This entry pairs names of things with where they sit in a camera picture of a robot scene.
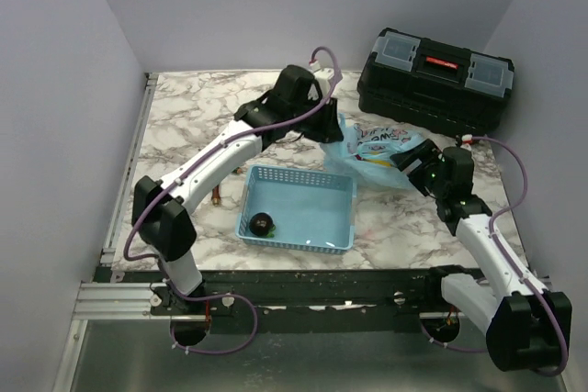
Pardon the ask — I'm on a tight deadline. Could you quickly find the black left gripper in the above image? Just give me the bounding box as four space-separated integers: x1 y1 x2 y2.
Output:
288 94 345 144

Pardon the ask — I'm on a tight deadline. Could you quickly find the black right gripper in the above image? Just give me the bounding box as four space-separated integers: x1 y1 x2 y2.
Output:
391 139 448 197

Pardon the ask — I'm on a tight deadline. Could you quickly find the light blue plastic bag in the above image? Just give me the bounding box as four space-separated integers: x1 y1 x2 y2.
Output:
320 113 426 190

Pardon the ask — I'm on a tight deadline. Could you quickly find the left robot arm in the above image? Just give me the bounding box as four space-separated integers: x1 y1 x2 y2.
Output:
131 61 343 314

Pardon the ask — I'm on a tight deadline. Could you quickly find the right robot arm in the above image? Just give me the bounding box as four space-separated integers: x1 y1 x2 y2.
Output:
390 135 572 376

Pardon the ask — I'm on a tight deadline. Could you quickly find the dark purple fake mangosteen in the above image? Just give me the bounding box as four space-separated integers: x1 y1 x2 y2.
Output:
249 212 276 238

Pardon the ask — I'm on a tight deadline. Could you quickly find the light blue plastic basket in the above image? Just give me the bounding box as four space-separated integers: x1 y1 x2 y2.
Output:
235 165 356 254

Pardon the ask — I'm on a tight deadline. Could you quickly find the black plastic toolbox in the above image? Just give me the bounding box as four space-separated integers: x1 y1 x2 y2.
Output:
357 28 515 137

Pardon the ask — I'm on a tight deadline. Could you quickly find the brown and silver small tool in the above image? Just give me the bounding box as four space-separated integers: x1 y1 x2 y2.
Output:
211 185 221 207

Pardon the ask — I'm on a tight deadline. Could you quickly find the aluminium extrusion bar left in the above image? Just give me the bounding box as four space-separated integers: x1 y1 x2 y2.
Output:
72 283 172 320

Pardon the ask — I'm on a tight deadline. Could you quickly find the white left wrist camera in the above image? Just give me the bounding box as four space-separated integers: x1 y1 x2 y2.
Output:
309 60 343 95

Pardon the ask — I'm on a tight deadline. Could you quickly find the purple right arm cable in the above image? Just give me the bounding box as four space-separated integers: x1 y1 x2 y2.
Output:
419 133 571 377

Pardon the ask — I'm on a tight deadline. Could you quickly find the black front mounting rail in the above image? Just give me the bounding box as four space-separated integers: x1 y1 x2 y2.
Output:
91 265 463 335

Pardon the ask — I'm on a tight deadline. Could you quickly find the aluminium left side rail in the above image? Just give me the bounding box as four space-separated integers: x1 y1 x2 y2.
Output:
99 73 159 267

